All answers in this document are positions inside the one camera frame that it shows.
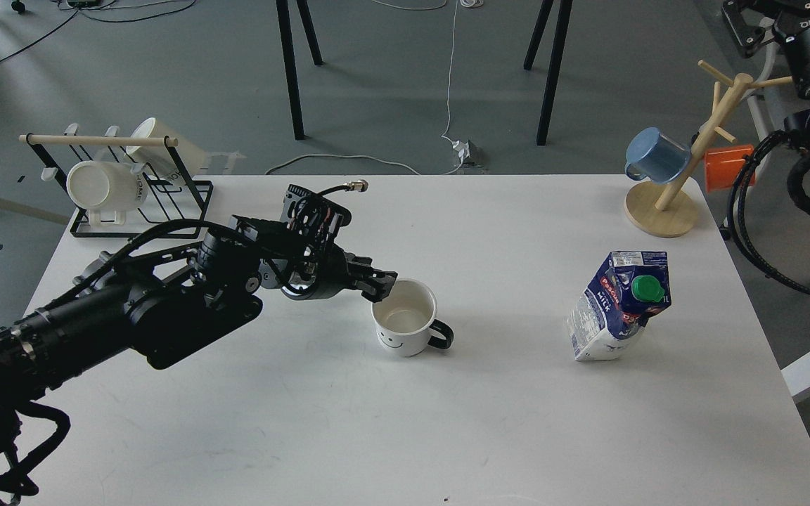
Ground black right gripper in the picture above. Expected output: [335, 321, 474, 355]
[721, 1, 810, 99]

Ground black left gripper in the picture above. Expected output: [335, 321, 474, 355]
[229, 180, 398, 302]

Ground white mug black handle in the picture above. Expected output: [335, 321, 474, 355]
[371, 278, 454, 358]

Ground blue white milk carton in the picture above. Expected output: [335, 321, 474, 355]
[566, 250, 672, 361]

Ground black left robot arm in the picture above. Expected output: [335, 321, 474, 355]
[0, 180, 397, 505]

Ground orange mug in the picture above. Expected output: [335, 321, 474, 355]
[702, 144, 755, 193]

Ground white power adapter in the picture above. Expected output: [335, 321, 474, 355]
[452, 140, 484, 169]

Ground blue mug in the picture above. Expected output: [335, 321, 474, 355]
[624, 126, 692, 185]

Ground black right stand legs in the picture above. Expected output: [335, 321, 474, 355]
[522, 1, 574, 146]

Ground black stand legs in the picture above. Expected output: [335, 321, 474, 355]
[522, 1, 574, 146]
[276, 0, 325, 141]

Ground wooden mug tree stand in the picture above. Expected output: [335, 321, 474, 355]
[624, 60, 794, 238]

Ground black left stand legs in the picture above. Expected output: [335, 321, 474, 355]
[276, 0, 325, 141]

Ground white mug lying front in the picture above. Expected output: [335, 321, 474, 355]
[65, 160, 149, 226]

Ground black wire mug rack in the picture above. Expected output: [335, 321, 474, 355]
[19, 124, 213, 238]

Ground white floor cable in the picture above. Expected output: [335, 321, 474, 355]
[265, 0, 485, 176]

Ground black floor cable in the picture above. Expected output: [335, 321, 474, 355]
[0, 0, 197, 95]

